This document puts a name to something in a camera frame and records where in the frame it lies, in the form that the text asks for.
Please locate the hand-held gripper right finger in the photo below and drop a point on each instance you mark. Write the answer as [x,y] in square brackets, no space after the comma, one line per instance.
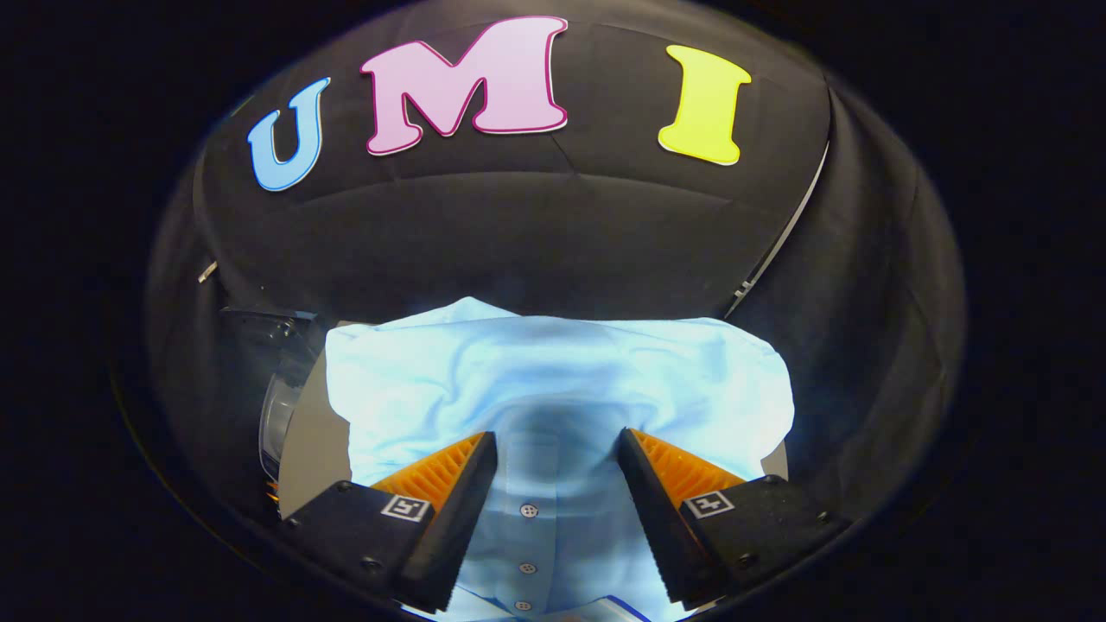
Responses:
[661,518]

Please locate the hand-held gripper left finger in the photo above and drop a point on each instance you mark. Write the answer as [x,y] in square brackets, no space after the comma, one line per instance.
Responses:
[449,527]

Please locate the light blue button shirt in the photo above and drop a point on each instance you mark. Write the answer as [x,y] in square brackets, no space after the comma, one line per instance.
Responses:
[553,371]

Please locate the black backdrop cloth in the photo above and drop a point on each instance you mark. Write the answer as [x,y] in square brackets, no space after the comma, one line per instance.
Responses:
[553,225]

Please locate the silver metal clip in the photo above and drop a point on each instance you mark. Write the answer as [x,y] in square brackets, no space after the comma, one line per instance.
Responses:
[207,272]

